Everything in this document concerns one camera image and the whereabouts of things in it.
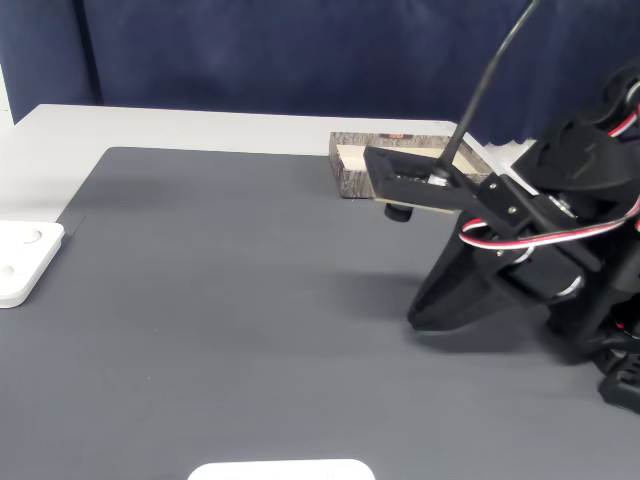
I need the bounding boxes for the bark print cardboard box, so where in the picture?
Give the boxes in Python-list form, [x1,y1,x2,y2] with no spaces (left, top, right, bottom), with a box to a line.
[328,131,494,201]

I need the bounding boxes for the dark grey table mat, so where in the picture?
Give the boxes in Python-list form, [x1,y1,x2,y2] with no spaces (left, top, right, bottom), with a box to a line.
[0,146,640,480]

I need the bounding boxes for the white rounded flat device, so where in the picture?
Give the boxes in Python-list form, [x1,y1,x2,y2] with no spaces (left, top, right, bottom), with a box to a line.
[187,458,376,480]

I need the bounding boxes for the dark blue curtain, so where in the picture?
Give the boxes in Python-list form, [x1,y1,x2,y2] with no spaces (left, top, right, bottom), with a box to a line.
[0,0,640,147]

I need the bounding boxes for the white plate with round dimples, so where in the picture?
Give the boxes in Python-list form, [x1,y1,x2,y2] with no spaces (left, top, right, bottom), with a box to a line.
[0,219,66,309]

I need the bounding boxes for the red white black servo cable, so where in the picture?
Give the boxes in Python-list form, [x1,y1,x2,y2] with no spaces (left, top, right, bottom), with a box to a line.
[459,79,640,252]

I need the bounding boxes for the black gripper camera with mount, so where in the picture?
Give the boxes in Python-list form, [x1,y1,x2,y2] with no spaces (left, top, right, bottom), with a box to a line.
[362,144,531,230]

